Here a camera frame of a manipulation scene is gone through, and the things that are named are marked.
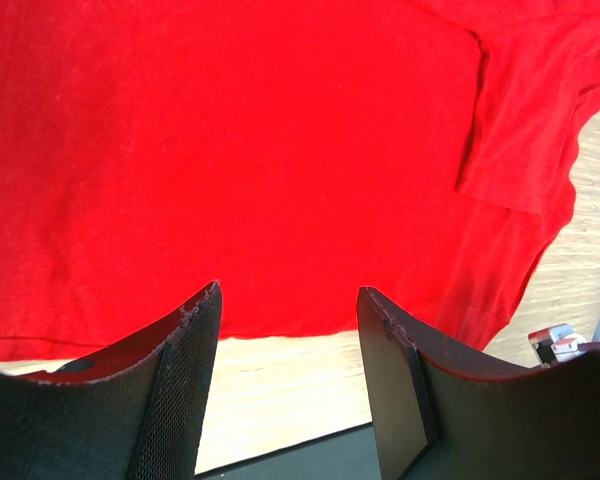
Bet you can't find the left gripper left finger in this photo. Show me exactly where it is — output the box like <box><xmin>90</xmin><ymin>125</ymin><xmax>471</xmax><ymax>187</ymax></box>
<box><xmin>0</xmin><ymin>282</ymin><xmax>221</xmax><ymax>479</ymax></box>

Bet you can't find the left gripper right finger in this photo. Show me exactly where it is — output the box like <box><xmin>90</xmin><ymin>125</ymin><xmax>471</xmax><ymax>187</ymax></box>
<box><xmin>357</xmin><ymin>287</ymin><xmax>600</xmax><ymax>479</ymax></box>

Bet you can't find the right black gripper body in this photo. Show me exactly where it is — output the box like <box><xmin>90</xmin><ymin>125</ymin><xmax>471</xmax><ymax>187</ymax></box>
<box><xmin>528</xmin><ymin>323</ymin><xmax>586</xmax><ymax>368</ymax></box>

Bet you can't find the red t shirt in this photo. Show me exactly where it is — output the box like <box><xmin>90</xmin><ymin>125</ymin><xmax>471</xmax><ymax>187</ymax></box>
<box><xmin>0</xmin><ymin>1</ymin><xmax>600</xmax><ymax>361</ymax></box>

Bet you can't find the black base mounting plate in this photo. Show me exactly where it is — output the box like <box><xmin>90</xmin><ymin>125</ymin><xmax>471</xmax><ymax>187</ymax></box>
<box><xmin>195</xmin><ymin>423</ymin><xmax>381</xmax><ymax>480</ymax></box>

